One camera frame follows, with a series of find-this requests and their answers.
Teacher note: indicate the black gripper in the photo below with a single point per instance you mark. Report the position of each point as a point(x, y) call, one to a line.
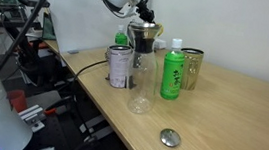
point(146, 12)

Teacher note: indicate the white power adapter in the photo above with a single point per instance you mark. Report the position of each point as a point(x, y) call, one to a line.
point(160, 44)

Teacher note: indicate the small green plastic bottle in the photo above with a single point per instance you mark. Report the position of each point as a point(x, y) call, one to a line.
point(121, 38)

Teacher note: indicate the white printed tin can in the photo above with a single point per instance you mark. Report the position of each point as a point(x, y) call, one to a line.
point(118, 70)

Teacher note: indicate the large green tea bottle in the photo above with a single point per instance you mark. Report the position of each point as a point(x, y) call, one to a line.
point(172, 75)

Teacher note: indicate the white board panel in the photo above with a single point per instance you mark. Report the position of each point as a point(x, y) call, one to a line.
point(76, 22)

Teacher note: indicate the glass carafe with steel filter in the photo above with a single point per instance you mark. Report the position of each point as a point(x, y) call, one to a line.
point(141, 86)

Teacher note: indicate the gold tin can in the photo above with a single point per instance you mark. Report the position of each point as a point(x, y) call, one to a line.
point(191, 71)

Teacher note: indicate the green bag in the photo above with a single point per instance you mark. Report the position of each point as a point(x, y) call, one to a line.
point(49, 27)

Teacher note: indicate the round steel lid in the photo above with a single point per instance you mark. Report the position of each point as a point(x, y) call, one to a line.
point(170, 137)

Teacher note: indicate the red cup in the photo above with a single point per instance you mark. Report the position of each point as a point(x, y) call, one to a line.
point(17, 100)

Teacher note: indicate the grey board holder bracket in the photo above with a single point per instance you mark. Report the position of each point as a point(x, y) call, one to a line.
point(73, 51)

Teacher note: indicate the black camera on stand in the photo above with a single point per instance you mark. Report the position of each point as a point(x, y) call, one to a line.
point(31, 1)

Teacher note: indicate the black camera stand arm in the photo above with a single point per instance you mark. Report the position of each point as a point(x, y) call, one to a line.
point(21, 39)

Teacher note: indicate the aluminium profile bracket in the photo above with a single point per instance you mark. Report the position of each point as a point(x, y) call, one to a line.
point(32, 116)

